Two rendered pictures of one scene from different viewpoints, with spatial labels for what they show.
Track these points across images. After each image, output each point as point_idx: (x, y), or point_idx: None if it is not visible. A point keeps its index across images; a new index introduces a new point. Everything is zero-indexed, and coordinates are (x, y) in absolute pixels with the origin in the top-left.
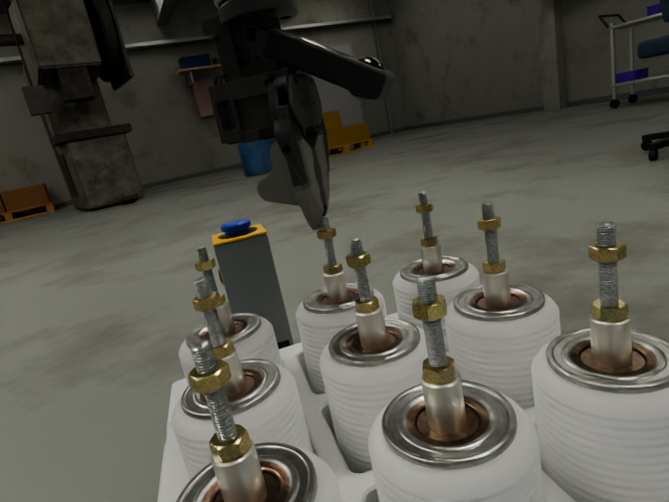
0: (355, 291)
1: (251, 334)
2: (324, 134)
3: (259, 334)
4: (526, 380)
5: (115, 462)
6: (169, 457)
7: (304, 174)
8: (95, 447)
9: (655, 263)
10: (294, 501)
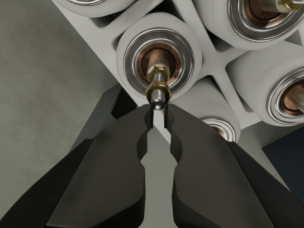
0: (146, 50)
1: (219, 117)
2: (28, 221)
3: (215, 112)
4: None
5: (154, 163)
6: (252, 122)
7: (245, 153)
8: (146, 177)
9: None
10: None
